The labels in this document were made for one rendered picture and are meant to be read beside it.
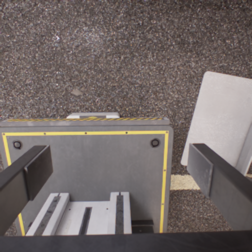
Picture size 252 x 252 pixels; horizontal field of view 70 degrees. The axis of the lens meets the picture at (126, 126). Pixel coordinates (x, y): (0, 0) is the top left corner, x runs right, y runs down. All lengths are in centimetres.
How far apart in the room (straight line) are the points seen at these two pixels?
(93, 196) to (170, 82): 69
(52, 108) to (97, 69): 33
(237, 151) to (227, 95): 36
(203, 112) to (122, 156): 57
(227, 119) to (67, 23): 100
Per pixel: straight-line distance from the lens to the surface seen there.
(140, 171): 79
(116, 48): 101
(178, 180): 124
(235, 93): 119
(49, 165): 17
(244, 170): 124
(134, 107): 102
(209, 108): 113
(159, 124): 72
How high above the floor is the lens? 101
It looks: 75 degrees down
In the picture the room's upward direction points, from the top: 175 degrees clockwise
